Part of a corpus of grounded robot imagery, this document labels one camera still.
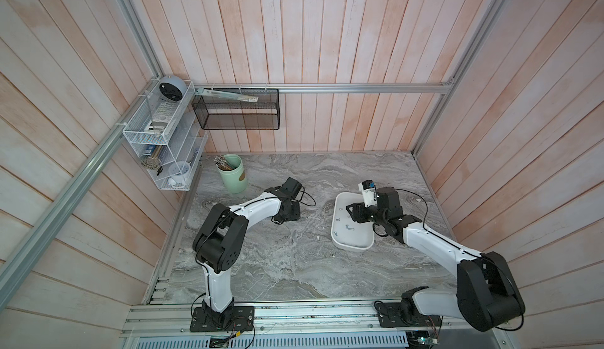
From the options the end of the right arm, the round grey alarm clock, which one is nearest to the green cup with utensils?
the round grey alarm clock

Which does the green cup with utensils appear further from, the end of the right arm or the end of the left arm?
the end of the right arm

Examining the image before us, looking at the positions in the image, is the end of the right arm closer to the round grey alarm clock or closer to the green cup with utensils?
the green cup with utensils

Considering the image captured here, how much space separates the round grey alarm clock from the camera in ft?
2.67

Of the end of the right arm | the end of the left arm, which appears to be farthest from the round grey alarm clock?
the end of the right arm

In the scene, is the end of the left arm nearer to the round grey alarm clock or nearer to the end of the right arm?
the end of the right arm

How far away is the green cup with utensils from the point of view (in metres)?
0.97

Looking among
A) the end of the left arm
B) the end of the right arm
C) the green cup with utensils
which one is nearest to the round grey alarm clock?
the green cup with utensils

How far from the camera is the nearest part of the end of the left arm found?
71 cm

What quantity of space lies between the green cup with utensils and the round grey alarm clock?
27cm

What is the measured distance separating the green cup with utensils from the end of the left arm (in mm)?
280

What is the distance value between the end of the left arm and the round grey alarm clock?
0.49m

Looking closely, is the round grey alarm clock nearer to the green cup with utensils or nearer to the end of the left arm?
the green cup with utensils

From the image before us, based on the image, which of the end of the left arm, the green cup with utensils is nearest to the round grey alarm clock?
the green cup with utensils
